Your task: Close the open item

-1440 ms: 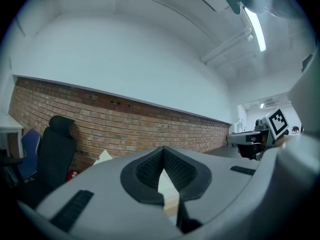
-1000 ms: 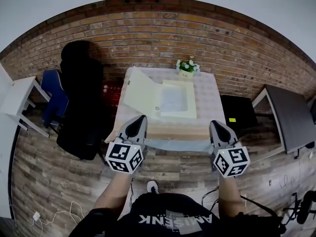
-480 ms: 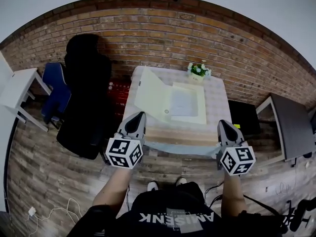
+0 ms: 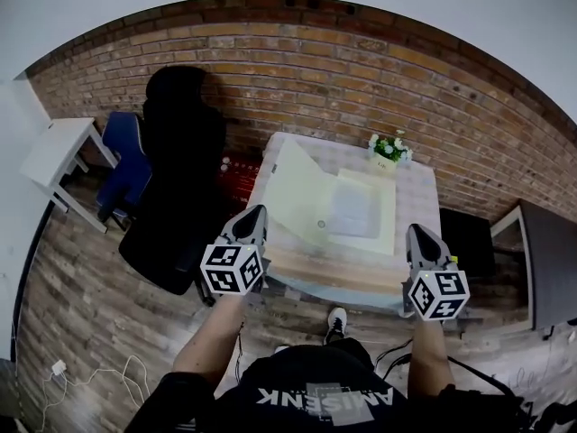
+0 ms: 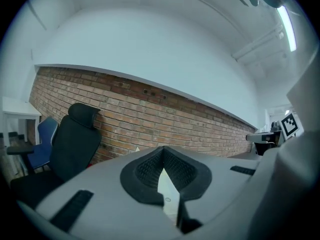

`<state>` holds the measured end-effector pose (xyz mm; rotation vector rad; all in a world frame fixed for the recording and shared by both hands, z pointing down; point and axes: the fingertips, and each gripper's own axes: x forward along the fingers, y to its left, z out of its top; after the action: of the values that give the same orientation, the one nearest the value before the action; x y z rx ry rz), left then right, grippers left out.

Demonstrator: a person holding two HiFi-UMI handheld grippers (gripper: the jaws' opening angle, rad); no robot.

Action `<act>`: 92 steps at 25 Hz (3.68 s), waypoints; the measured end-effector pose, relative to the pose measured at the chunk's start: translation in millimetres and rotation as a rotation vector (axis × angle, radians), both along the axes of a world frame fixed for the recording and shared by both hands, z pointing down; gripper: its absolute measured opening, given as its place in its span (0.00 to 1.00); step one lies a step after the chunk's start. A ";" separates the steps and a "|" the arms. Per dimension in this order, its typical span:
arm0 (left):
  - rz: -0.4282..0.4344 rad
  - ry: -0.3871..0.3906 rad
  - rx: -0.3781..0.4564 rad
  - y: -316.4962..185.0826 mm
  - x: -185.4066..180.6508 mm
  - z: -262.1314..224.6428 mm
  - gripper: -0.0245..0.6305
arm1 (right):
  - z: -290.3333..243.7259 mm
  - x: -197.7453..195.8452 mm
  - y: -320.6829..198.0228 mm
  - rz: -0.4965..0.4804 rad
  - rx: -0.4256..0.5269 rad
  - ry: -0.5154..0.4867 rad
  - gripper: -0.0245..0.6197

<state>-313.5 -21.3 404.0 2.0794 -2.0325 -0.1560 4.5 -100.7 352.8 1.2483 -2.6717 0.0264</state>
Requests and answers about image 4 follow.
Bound thick black cable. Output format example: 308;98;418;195
373;338;515;399

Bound pale yellow box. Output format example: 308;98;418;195
262;138;398;257

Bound dark desk with white legs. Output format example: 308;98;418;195
490;198;577;333

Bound white side table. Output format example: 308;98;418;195
18;116;119;235

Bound white cable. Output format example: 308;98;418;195
33;354;152;433

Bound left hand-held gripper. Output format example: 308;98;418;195
196;205;272;311

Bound person's right shoe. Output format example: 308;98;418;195
323;307;348;345

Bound black swivel chair base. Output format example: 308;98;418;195
538;317;577;341

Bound thin black cable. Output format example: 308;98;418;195
233;321;248;383

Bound person's right forearm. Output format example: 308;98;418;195
408;318;456;399

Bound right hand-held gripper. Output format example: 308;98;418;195
402;224;471;322

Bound black box with yellow label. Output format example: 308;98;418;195
439;207;497;283

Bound pale checked tablecloth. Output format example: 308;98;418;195
246;131;443;297

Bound blue chair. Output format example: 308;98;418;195
95;110;152;232

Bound person's black printed t-shirt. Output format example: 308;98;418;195
125;336;542;433

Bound light blue under cloth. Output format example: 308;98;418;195
265;273;407;310

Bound pale paper sheets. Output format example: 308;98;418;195
327;182;379;238

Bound black office chair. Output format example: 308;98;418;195
118;65;235;297

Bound red box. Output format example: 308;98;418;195
218;153;262;207

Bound person's left forearm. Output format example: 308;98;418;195
173;293;247;385

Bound white pot with flowers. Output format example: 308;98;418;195
367;129;414;175

